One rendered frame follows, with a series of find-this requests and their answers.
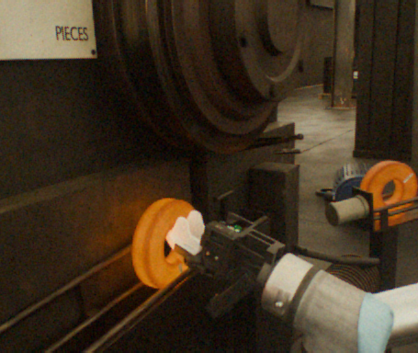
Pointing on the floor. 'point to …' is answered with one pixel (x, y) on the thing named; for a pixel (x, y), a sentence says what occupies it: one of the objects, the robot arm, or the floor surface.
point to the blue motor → (345, 176)
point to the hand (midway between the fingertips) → (169, 233)
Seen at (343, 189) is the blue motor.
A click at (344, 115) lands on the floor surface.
